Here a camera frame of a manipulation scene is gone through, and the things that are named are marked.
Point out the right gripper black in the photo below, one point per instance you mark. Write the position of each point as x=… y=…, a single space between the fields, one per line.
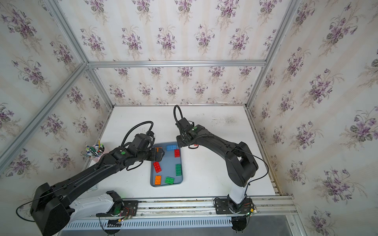
x=179 y=141

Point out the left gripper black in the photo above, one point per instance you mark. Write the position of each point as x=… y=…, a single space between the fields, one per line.
x=153 y=158

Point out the long red lego brick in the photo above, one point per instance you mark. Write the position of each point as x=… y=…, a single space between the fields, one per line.
x=157 y=167

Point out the blue-grey plastic tray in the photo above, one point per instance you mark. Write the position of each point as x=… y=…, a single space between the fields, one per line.
x=167 y=164

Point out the green lego brick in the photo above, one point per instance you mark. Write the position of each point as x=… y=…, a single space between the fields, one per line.
x=169 y=180
x=178 y=169

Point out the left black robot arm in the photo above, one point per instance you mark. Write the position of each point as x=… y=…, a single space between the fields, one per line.
x=51 y=206

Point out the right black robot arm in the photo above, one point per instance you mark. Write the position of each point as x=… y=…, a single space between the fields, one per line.
x=240 y=162

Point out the light blue lego brick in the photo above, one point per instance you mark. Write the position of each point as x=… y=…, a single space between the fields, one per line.
x=171 y=147

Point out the small red lego brick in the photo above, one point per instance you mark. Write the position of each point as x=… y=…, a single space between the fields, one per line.
x=177 y=153

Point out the pen cup with pens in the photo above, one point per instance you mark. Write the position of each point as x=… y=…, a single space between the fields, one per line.
x=95 y=151

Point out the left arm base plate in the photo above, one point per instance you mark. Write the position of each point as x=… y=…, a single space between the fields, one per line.
x=127 y=209

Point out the white slotted cable duct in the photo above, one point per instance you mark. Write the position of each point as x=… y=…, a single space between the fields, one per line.
x=152 y=223

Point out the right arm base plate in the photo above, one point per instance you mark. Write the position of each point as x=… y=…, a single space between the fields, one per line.
x=227 y=206

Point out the aluminium rail frame front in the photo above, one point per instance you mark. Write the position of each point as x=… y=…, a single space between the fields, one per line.
x=203 y=207

